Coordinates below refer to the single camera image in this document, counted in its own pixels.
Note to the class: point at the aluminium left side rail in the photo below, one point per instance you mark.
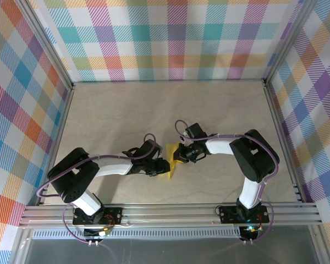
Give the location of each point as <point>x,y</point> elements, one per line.
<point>59,137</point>

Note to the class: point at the black left connector bracket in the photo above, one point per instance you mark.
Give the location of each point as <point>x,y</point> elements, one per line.
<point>93,233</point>

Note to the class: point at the aluminium front rail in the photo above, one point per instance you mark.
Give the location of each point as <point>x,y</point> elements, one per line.
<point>167,214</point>

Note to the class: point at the aluminium right corner post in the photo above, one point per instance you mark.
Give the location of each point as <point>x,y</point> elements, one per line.
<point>287,41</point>

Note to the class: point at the grey metal panel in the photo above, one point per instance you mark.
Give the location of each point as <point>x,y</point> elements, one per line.
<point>181,253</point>

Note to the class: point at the aluminium right side rail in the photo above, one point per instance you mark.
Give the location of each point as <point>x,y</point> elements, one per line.
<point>275,115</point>

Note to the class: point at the black right connector bracket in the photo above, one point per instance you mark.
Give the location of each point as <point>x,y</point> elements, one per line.
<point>250,233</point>

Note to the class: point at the aluminium left corner post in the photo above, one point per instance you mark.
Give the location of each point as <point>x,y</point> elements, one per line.
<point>47,41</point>

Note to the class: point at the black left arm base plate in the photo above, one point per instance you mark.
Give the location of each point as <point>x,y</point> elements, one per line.
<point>115,214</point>

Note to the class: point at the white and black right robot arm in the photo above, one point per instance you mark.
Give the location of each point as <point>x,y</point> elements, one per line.
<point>251,193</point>

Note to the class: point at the aluminium corner post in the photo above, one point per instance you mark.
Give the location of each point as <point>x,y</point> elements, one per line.
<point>47,41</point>
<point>287,41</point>

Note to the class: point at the aluminium rail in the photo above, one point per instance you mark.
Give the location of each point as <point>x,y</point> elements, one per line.
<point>167,81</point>
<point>167,214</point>
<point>59,137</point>
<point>275,115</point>

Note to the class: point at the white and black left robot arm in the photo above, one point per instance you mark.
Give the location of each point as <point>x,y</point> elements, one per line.
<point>112,167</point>

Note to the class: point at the aluminium back rail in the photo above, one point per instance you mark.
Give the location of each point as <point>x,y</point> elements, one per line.
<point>167,81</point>

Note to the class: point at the yellow paper sheet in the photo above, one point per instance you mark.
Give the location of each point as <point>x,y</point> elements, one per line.
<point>171,151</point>

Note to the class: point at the black connector bracket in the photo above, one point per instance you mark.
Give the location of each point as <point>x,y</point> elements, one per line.
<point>93,233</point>
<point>250,233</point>

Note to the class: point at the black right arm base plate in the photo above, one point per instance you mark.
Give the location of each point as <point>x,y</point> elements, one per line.
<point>228,214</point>

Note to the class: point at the aluminium lower frame bar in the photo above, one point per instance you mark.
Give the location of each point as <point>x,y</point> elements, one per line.
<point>20,247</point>
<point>319,247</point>

